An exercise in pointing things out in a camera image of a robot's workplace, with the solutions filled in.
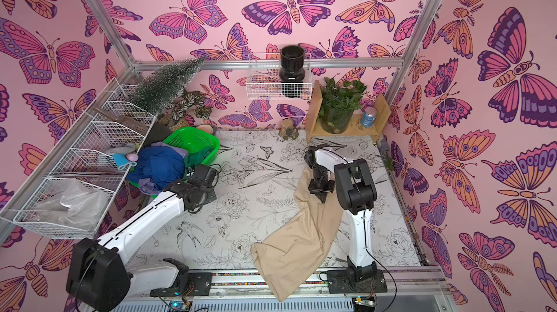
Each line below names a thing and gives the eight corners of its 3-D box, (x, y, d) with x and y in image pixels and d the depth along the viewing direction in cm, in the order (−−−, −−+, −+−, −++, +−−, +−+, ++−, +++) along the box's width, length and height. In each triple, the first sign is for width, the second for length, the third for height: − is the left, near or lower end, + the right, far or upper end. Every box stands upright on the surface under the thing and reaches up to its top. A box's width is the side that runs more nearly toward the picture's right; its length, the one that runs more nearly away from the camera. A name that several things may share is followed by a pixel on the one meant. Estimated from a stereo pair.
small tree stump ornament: (281, 141, 118) (281, 132, 112) (277, 128, 125) (277, 119, 119) (296, 138, 119) (297, 129, 114) (291, 126, 126) (292, 116, 120)
